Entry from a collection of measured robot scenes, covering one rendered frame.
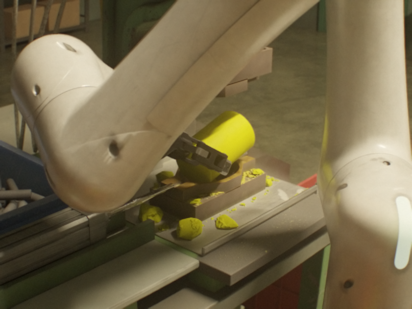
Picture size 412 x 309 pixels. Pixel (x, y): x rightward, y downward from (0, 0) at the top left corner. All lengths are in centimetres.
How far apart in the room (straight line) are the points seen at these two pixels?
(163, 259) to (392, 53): 39
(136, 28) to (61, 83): 34
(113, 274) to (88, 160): 25
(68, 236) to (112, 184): 20
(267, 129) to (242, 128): 327
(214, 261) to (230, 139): 21
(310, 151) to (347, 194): 329
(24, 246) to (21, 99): 18
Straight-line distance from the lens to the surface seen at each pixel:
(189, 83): 64
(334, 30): 82
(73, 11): 700
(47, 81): 75
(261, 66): 102
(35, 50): 78
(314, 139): 421
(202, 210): 100
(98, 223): 89
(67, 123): 70
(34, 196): 107
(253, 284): 97
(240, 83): 99
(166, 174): 112
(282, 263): 102
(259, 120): 446
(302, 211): 105
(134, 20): 106
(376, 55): 81
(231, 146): 103
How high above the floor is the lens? 147
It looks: 21 degrees down
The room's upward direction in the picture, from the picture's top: 1 degrees clockwise
